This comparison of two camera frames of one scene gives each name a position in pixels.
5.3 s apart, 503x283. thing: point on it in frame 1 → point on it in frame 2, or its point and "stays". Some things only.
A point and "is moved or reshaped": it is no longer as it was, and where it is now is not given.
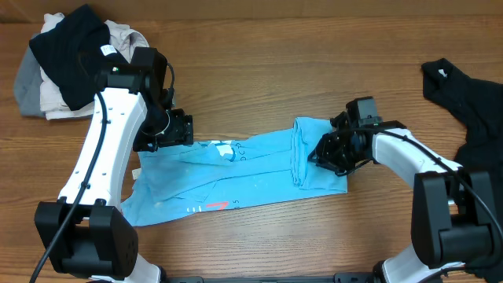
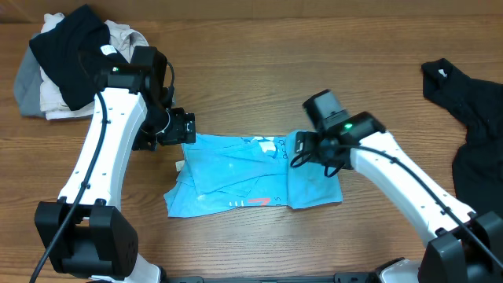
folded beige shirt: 123,41 stays
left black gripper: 181,132 stays
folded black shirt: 76,50 stays
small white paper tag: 136,173 → 179,164
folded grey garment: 27,84 stays
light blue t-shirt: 209,175 is moved or reshaped
